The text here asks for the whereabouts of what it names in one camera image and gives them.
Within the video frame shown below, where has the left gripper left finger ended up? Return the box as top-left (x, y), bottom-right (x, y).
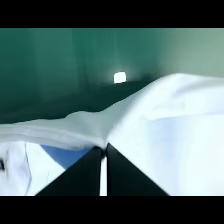
top-left (35, 146), bottom-right (103, 197)

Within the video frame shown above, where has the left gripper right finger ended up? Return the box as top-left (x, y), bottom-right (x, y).
top-left (106, 142), bottom-right (170, 197)

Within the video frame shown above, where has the white shirt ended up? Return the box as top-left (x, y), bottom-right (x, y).
top-left (0, 72), bottom-right (224, 197)

